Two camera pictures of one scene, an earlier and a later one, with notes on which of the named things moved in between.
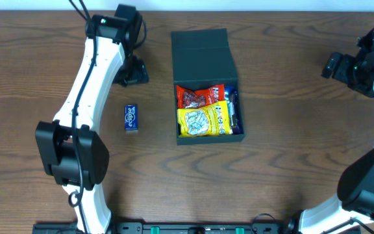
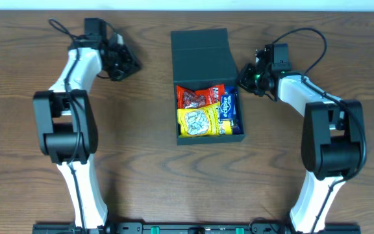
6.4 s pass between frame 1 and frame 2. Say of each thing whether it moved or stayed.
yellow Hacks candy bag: stayed
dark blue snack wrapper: stayed
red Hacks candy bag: stayed
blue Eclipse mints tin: moved
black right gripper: moved
